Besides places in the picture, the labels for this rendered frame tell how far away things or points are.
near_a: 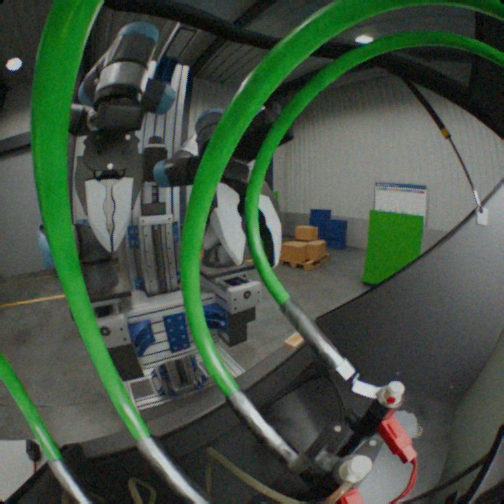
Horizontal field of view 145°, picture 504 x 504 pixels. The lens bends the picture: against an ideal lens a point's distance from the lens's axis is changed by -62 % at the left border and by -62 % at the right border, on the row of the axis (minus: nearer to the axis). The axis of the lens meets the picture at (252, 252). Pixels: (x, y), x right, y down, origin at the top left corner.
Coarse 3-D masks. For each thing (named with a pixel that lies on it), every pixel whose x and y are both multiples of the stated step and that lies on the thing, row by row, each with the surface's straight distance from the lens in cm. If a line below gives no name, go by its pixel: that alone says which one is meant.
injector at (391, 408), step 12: (372, 408) 21; (384, 408) 20; (396, 408) 20; (348, 420) 24; (360, 420) 24; (372, 420) 22; (384, 420) 22; (360, 432) 24; (372, 432) 24; (348, 444) 28; (360, 444) 27
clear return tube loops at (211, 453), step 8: (208, 448) 20; (208, 456) 23; (216, 456) 19; (208, 464) 27; (224, 464) 18; (232, 464) 18; (208, 472) 28; (240, 472) 17; (136, 480) 22; (208, 480) 27; (248, 480) 17; (256, 480) 17; (344, 480) 15; (136, 488) 20; (152, 488) 27; (208, 488) 27; (256, 488) 16; (264, 488) 16; (344, 488) 15; (64, 496) 22; (96, 496) 28; (136, 496) 19; (152, 496) 29; (272, 496) 16; (280, 496) 15; (336, 496) 15
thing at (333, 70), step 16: (416, 32) 21; (432, 32) 21; (448, 32) 22; (368, 48) 19; (384, 48) 20; (400, 48) 20; (464, 48) 22; (480, 48) 22; (336, 64) 19; (352, 64) 19; (320, 80) 19; (304, 96) 19; (288, 112) 19; (272, 128) 19; (272, 144) 19; (256, 160) 20; (256, 176) 20; (256, 192) 20; (256, 208) 20; (256, 224) 20; (256, 240) 20; (256, 256) 20; (272, 272) 20; (272, 288) 20
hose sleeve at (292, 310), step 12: (288, 300) 19; (288, 312) 19; (300, 312) 19; (300, 324) 19; (312, 324) 19; (312, 336) 19; (324, 336) 19; (312, 348) 19; (324, 348) 19; (336, 348) 20; (324, 360) 19; (336, 360) 19
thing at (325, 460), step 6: (324, 450) 15; (318, 456) 15; (324, 456) 16; (330, 456) 16; (336, 456) 16; (312, 462) 16; (318, 462) 16; (324, 462) 16; (330, 462) 16; (336, 462) 16; (324, 468) 16; (330, 468) 16
